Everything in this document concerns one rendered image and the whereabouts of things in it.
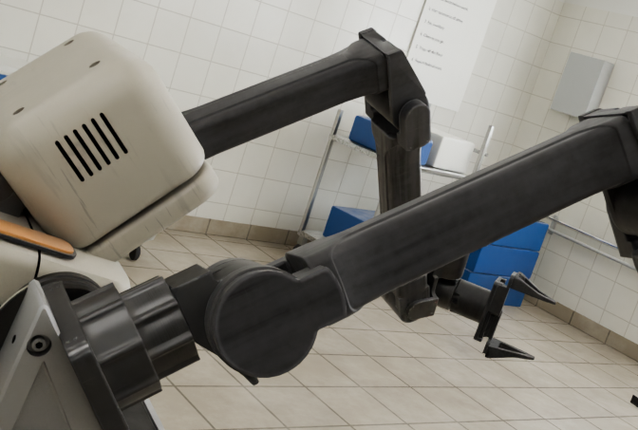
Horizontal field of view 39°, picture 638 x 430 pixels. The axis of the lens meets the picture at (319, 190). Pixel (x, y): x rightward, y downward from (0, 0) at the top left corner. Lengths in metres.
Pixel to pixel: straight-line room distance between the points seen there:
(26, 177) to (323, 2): 4.78
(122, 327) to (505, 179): 0.32
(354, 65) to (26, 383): 0.65
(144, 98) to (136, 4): 4.13
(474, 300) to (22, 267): 0.91
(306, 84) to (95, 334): 0.56
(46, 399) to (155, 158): 0.22
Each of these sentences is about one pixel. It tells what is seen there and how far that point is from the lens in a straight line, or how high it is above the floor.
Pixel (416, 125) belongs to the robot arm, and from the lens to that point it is 1.20.
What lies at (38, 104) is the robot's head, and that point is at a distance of 0.76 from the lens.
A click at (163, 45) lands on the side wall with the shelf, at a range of 4.98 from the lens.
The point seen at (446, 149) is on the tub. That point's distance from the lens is 5.42.
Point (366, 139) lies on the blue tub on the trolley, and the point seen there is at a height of 0.84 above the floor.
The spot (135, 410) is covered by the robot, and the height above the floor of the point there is 0.91.
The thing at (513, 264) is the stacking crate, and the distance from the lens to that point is 6.15.
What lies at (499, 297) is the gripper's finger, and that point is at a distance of 1.48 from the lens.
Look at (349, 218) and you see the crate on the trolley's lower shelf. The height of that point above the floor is 0.36.
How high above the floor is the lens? 1.32
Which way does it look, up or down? 9 degrees down
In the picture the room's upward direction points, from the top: 18 degrees clockwise
